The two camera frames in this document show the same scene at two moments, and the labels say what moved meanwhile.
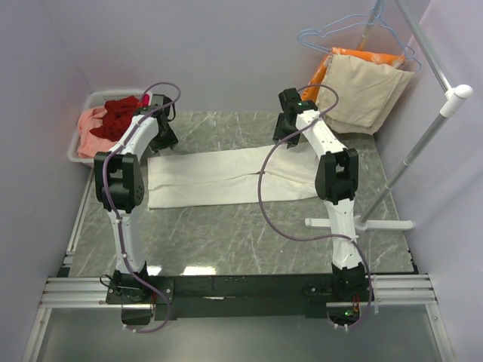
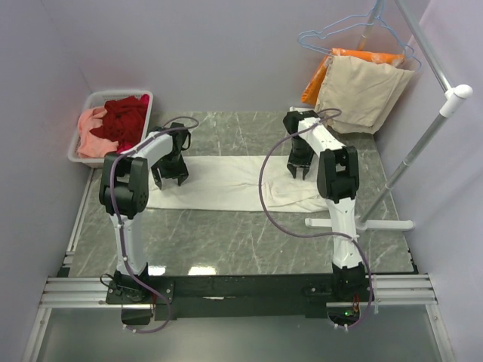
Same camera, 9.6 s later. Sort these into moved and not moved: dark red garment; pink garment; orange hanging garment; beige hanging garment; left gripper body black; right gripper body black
Moved: right gripper body black; left gripper body black
Not moved: dark red garment; orange hanging garment; pink garment; beige hanging garment
